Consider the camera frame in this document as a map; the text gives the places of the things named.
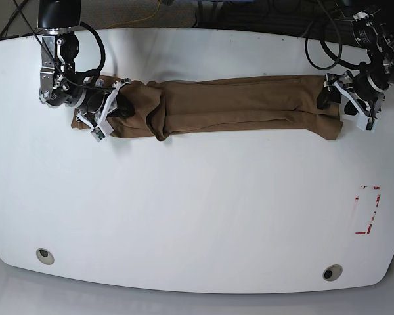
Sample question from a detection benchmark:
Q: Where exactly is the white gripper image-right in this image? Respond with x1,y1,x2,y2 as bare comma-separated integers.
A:
317,70,386,119

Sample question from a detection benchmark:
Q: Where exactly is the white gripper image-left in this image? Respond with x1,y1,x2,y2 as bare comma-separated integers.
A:
75,79,135,130

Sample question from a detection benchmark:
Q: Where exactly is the brown t-shirt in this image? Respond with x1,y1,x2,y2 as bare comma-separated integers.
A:
70,73,345,142

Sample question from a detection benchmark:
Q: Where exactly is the red tape rectangle marking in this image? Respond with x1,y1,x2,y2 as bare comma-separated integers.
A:
352,186,382,235

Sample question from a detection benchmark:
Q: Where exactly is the grey table grommet left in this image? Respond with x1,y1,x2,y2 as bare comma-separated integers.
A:
36,248,55,266

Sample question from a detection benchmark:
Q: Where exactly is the grey table grommet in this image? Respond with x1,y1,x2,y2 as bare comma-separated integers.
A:
322,264,343,282
36,248,55,266

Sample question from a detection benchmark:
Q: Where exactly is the grey table grommet right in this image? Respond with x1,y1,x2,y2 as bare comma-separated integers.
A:
322,264,343,282

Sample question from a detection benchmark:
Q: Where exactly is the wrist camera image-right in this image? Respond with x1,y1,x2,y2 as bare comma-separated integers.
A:
356,113,378,132

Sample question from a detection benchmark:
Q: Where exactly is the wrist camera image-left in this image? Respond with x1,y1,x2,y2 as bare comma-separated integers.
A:
91,121,114,142

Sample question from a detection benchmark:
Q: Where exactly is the yellow cable on floor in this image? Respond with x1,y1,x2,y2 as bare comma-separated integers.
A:
110,0,162,29

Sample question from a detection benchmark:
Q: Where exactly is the black cable on floor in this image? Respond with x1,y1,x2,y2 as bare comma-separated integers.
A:
0,0,37,37

